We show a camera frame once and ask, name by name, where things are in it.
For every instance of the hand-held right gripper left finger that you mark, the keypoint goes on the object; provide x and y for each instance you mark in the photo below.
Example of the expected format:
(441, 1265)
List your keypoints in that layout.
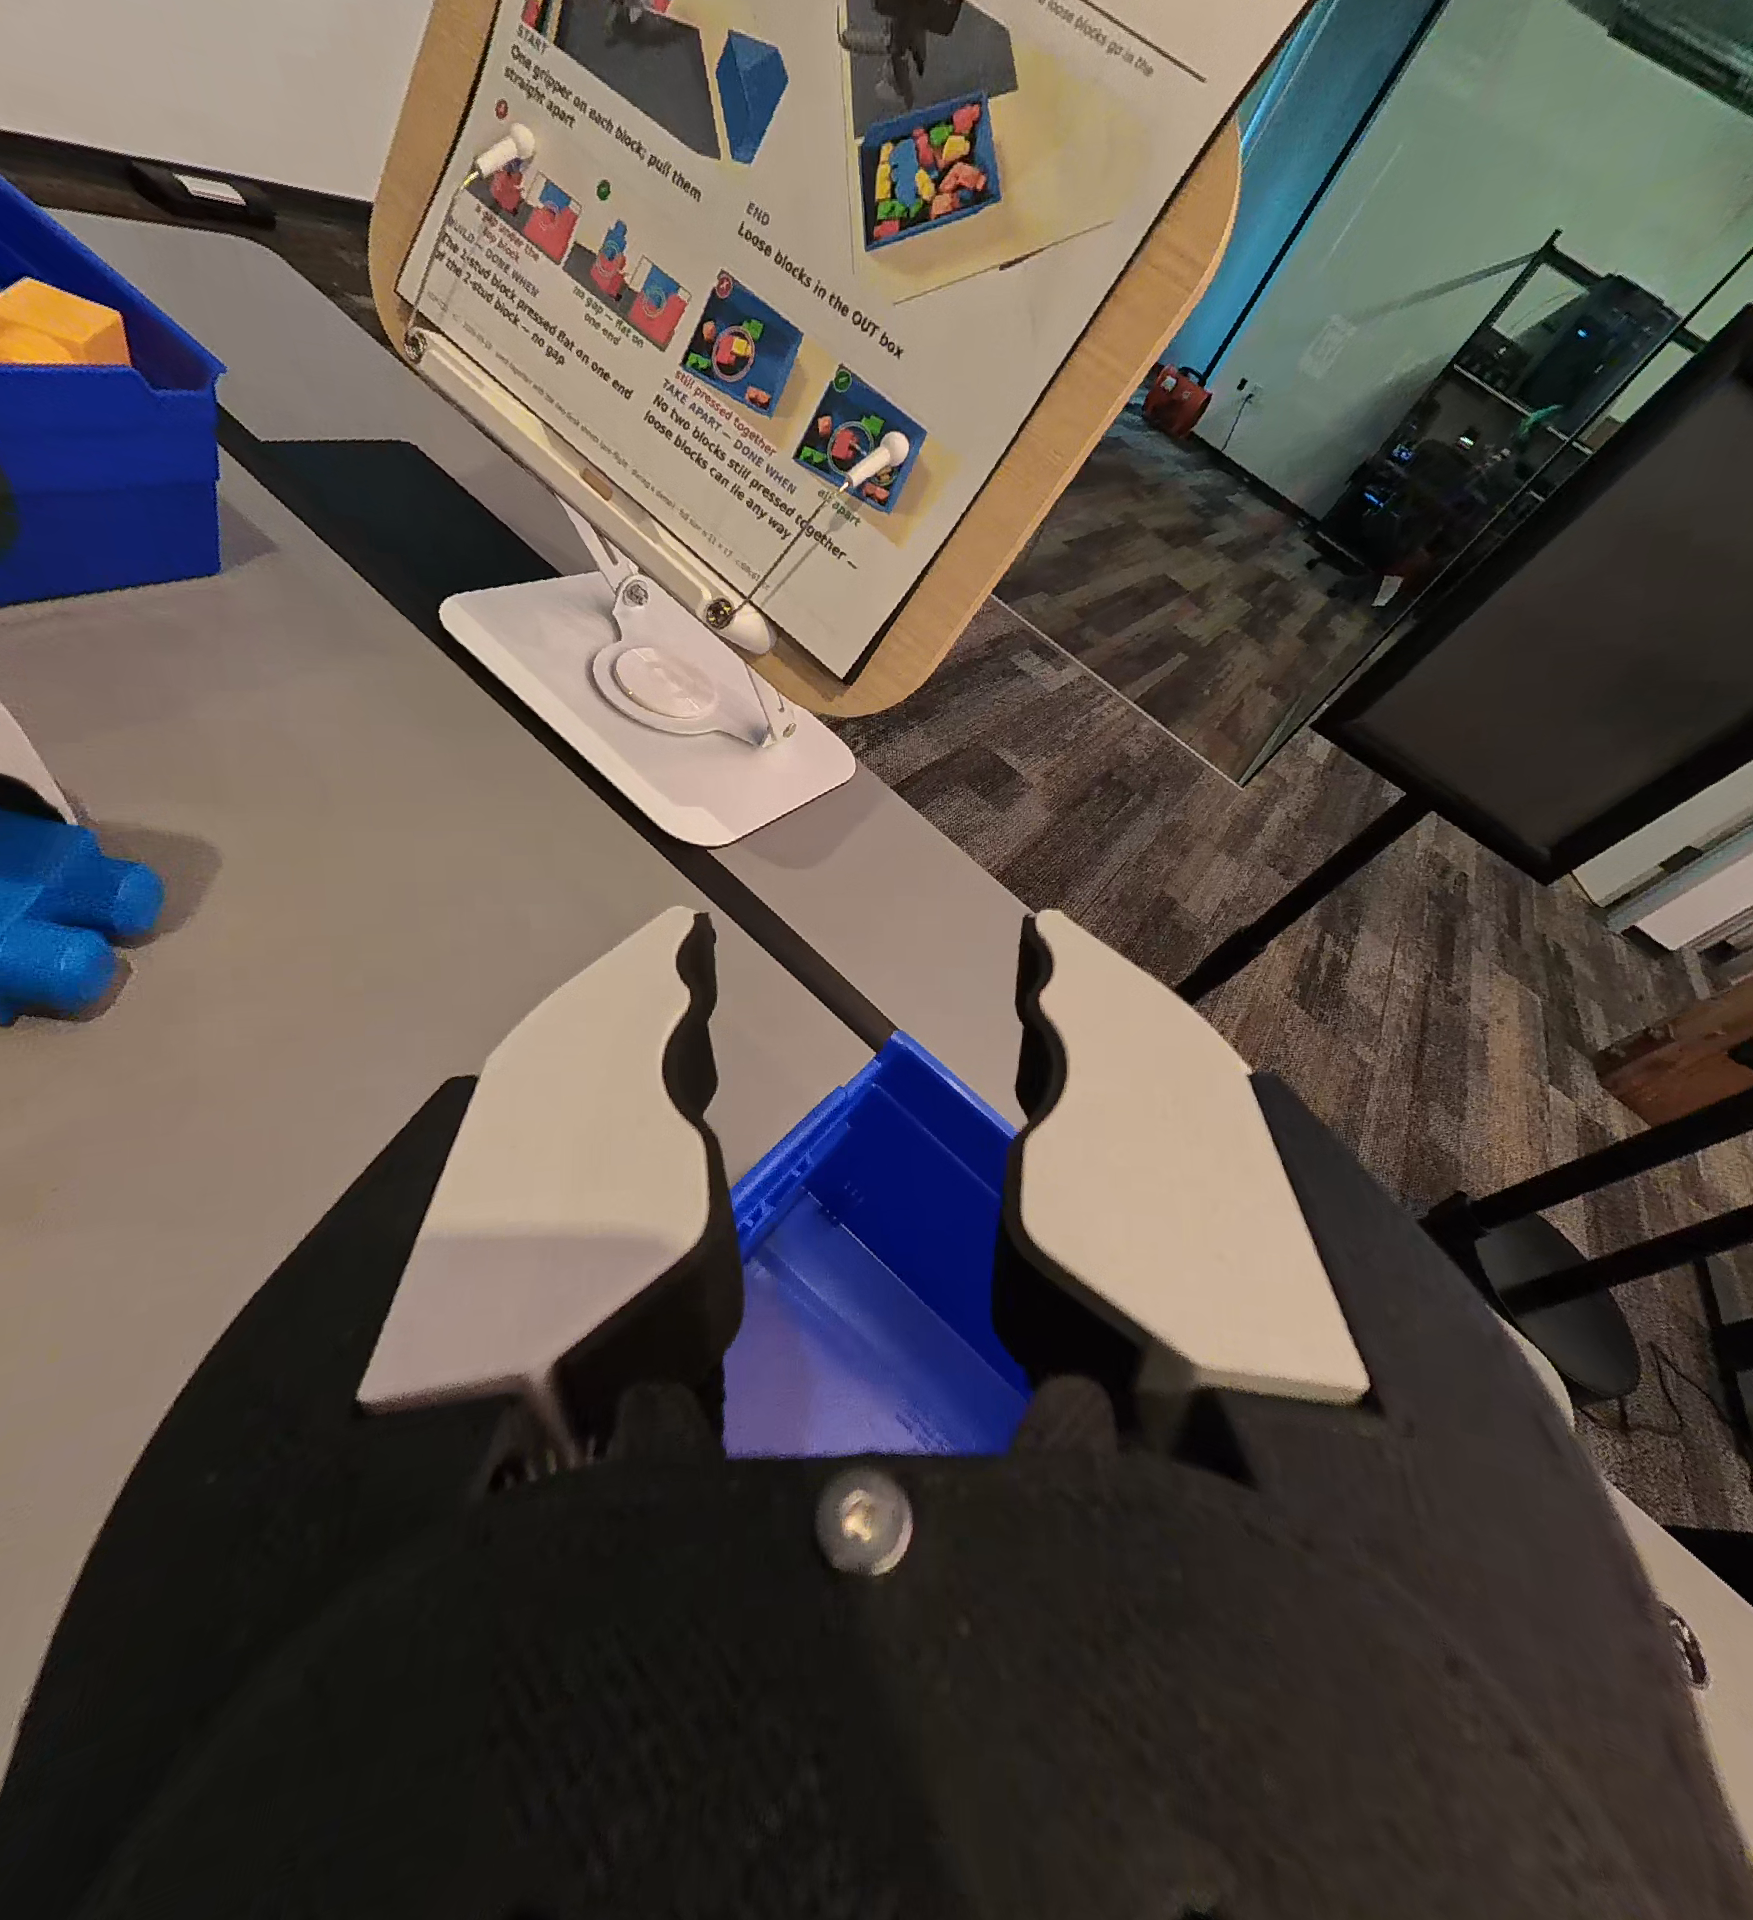
(558, 1199)

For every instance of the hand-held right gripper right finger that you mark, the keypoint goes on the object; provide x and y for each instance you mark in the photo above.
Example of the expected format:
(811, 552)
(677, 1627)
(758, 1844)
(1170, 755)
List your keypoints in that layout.
(1194, 1199)

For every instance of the blue two-stud block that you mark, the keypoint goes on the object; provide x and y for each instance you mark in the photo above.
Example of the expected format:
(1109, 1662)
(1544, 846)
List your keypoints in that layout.
(16, 916)

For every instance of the blue plastic bin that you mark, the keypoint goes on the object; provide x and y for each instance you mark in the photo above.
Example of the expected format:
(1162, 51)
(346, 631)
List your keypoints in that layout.
(102, 501)

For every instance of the heap of toy blocks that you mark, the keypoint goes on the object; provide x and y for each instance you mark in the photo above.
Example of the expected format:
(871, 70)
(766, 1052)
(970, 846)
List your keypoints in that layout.
(50, 320)

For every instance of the plain blue object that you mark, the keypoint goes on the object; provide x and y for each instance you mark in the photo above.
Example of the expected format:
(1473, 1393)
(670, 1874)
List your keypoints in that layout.
(847, 1290)

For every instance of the small black floor device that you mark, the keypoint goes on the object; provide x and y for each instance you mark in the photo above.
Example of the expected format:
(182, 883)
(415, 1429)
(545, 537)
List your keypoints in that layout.
(205, 191)

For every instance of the black mat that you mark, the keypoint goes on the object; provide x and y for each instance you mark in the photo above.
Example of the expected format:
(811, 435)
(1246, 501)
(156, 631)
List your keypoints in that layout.
(362, 512)

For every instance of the white stand base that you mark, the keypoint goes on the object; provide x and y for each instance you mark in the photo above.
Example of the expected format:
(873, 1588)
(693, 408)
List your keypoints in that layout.
(696, 781)

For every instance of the black equipment rack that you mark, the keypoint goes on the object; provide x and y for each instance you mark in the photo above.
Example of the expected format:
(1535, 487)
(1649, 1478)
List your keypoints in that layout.
(1434, 501)

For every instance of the red floor fan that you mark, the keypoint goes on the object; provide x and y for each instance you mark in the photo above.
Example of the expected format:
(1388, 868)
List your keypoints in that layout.
(1176, 399)

